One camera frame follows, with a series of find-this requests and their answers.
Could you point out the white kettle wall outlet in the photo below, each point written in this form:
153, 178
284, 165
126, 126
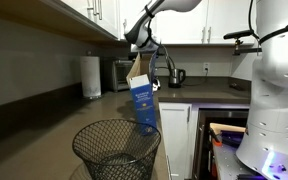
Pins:
206, 67

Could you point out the light wooden board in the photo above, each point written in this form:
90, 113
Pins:
230, 127

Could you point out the white corner wall cabinets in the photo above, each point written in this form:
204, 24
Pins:
184, 26

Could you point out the white upper wall cabinets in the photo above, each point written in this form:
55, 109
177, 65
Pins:
107, 16

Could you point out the black camera on stand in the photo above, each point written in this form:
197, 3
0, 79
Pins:
240, 35

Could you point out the black orange bar clamp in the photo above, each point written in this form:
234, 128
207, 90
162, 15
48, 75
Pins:
216, 138

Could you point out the white perforated base plate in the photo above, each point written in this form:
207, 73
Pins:
227, 163

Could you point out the blue snack box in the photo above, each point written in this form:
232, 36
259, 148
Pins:
144, 106

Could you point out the black electric kettle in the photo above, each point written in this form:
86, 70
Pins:
175, 78

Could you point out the white lower cabinet door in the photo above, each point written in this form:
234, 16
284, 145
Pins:
174, 140

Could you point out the silver toaster oven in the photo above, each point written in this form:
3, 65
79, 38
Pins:
122, 76

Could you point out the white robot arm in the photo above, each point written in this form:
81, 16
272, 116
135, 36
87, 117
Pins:
274, 100

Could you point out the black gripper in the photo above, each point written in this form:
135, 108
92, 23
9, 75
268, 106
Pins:
154, 65

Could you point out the white paper towel roll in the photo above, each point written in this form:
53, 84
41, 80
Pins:
90, 76

